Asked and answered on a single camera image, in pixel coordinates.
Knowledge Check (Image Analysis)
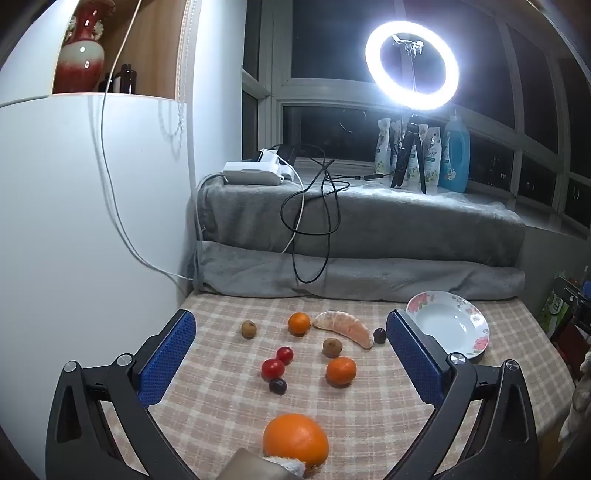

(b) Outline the peeled pomelo segment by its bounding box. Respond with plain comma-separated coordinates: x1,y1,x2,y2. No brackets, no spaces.
313,310,375,350

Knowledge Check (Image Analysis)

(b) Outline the green printed box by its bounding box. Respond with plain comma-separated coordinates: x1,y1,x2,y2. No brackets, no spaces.
537,286,570,340

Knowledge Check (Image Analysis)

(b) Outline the fluffy beige cloth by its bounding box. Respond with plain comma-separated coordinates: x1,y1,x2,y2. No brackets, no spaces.
221,450,309,480

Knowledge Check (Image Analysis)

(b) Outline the black cable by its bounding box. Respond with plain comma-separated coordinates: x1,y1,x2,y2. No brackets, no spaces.
276,144,393,284

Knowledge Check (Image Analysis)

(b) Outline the long white cable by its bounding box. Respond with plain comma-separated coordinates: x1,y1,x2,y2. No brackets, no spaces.
100,0,204,281

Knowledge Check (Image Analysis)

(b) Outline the grey fleece blanket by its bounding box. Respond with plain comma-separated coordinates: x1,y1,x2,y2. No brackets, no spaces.
191,174,527,302

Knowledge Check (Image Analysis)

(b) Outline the white ring light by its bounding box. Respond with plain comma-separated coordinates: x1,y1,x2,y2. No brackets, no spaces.
366,21,460,110

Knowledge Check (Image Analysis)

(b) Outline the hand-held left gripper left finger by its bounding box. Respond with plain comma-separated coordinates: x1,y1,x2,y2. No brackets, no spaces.
45,309,197,480

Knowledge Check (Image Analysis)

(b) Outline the large orange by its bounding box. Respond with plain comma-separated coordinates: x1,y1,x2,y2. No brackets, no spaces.
263,414,330,469

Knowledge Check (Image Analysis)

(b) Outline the white power strip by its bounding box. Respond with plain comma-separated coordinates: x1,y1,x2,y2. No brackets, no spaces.
223,161,284,186

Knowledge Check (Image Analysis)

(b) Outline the red and white vase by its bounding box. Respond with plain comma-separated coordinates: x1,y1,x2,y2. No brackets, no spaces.
54,0,107,95

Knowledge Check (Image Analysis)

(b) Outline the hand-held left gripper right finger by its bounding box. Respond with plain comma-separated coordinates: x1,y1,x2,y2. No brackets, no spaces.
385,309,539,480

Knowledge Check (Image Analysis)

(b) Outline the white floral plate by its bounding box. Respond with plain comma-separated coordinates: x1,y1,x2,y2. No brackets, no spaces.
406,291,490,360

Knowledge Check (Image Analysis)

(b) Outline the white cabinet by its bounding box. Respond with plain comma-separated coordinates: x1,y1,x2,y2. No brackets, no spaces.
0,0,247,480

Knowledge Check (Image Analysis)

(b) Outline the black tripod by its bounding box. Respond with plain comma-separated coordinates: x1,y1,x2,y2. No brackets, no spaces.
390,110,428,195

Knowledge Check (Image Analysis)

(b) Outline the blue detergent bottle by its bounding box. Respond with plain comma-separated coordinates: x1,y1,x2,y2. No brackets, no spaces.
438,111,471,193

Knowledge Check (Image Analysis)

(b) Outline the window frame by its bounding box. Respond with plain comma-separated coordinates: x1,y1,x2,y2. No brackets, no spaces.
241,0,591,241

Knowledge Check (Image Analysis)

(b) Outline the white charger block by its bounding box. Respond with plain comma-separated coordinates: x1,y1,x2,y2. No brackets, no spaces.
257,148,296,182

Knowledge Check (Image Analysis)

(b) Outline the beige checked cloth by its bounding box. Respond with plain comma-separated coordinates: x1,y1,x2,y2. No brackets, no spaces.
99,293,573,480

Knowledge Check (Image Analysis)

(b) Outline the dark brown bottle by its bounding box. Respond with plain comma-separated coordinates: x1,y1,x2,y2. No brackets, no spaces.
117,64,137,95

